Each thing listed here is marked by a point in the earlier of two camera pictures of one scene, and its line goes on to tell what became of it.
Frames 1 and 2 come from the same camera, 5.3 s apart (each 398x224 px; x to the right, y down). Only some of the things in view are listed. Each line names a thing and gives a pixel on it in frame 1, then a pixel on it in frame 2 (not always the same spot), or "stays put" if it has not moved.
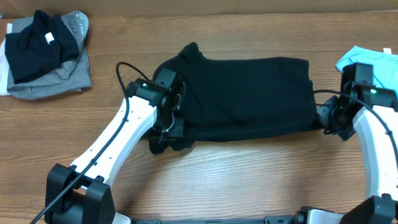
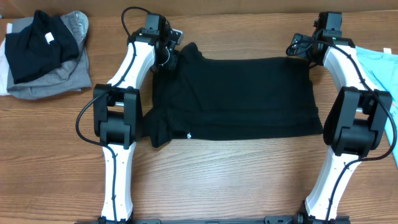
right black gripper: (323, 115) → (314, 60)
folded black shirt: (40, 47) stays put
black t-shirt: (223, 99) stays put
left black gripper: (178, 129) → (172, 63)
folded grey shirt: (72, 77) stays put
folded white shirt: (3, 68) stays put
